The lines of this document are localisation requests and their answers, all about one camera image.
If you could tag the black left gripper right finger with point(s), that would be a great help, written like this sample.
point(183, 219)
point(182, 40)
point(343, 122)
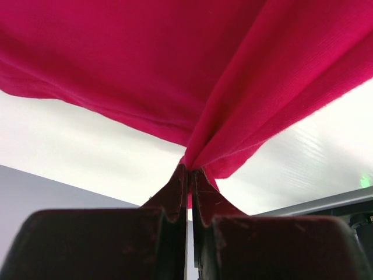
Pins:
point(229, 244)

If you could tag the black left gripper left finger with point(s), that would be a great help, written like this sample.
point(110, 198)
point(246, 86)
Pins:
point(148, 242)

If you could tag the red t shirt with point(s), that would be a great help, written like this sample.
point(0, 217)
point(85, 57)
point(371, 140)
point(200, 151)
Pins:
point(272, 98)

